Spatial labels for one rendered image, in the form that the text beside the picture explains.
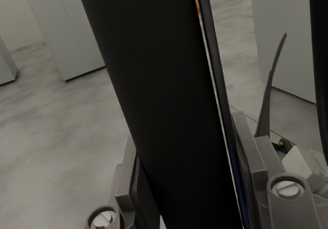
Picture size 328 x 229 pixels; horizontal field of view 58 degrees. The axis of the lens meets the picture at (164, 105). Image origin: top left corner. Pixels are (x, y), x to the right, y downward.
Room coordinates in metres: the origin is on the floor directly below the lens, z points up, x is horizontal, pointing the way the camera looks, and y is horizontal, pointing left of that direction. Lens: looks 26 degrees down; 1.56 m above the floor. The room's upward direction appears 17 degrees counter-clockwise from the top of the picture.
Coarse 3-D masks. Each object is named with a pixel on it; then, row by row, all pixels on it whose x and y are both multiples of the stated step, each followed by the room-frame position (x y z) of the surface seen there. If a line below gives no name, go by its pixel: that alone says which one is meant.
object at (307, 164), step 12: (288, 156) 0.47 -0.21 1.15; (300, 156) 0.44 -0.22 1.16; (312, 156) 0.45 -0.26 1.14; (324, 156) 0.46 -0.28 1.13; (288, 168) 0.44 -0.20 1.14; (300, 168) 0.42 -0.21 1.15; (312, 168) 0.40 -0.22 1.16; (324, 168) 0.41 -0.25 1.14; (312, 180) 0.39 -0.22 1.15; (324, 180) 0.38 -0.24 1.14; (312, 192) 0.39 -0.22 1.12; (324, 192) 0.37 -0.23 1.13
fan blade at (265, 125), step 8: (280, 48) 0.36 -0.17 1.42; (272, 64) 0.39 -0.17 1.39; (272, 72) 0.34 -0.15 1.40; (264, 96) 0.33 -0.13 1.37; (264, 104) 0.32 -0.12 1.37; (264, 112) 0.33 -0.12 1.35; (264, 120) 0.34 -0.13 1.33; (256, 128) 0.31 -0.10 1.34; (264, 128) 0.35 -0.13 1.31; (256, 136) 0.30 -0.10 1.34
